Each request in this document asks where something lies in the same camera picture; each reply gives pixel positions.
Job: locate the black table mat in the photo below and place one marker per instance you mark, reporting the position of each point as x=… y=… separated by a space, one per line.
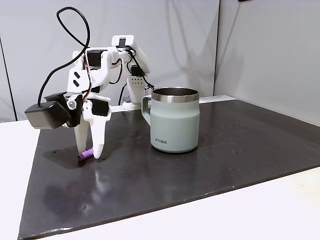
x=175 y=180

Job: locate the black camera box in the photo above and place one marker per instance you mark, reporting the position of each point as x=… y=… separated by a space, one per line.
x=47 y=115

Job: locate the purple pen grip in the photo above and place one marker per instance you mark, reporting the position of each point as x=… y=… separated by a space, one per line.
x=85 y=155

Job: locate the pale green steel mug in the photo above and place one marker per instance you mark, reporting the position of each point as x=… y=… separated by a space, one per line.
x=175 y=125

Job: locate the black wall-mounted object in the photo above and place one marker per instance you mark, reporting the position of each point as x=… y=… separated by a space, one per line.
x=243 y=0

